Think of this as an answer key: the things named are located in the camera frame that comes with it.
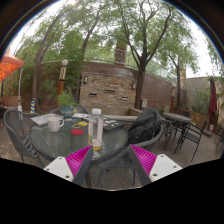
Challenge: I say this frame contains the closed maroon patio umbrella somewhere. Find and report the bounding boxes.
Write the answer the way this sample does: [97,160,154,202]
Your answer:
[208,75,218,118]

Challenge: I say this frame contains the leaning slender tree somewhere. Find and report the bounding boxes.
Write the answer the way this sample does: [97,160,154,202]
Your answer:
[13,3,101,113]

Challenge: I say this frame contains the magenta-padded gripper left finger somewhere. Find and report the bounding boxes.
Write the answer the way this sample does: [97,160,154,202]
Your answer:
[43,145,95,187]

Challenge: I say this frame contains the globe lamp post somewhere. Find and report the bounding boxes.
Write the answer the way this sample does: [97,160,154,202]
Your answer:
[57,58,69,98]

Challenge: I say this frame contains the white flat booklet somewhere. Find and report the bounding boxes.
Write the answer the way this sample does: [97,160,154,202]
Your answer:
[71,113,90,119]

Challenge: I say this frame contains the silver laptop with stickers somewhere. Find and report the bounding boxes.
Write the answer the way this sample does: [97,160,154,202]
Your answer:
[29,113,61,127]

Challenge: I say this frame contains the black slatted patio chair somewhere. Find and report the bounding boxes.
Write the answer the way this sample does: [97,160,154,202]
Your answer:
[173,119,208,163]

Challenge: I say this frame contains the grey woven patio chair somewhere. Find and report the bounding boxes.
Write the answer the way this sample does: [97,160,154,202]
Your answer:
[3,109,46,168]
[160,118,175,149]
[49,103,89,118]
[96,123,165,188]

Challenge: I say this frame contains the flat round red coaster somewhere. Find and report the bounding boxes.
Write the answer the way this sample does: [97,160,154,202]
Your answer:
[70,128,85,136]

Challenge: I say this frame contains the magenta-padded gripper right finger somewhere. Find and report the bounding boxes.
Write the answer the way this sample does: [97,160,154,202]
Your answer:
[128,144,184,186]

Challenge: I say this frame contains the round glass patio table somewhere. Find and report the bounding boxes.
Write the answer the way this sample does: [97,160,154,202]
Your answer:
[163,112,193,141]

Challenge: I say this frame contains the tall dark-trunked tree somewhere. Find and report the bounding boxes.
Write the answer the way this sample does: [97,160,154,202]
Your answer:
[79,0,201,110]

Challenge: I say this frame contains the orange canopy with white pole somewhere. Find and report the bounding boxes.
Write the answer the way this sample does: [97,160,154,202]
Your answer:
[0,54,25,113]

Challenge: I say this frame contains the dark patio chair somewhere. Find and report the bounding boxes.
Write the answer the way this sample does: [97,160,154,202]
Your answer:
[214,124,224,151]

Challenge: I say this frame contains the clear plastic drink bottle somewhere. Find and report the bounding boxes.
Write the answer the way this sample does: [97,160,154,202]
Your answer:
[87,108,104,152]

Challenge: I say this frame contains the black backpack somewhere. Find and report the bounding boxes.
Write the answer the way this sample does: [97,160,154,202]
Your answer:
[127,108,163,145]

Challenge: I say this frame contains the blue yellow striped bollard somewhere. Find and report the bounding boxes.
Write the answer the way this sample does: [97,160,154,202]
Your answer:
[29,97,37,114]

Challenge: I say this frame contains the green plant in blue pot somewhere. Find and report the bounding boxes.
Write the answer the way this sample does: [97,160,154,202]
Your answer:
[57,89,76,118]

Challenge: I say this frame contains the white ceramic mug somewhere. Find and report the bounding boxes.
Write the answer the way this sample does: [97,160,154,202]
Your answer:
[47,116,65,133]

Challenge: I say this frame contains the thin tree by wall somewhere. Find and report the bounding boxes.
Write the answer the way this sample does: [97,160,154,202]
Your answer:
[156,29,201,108]

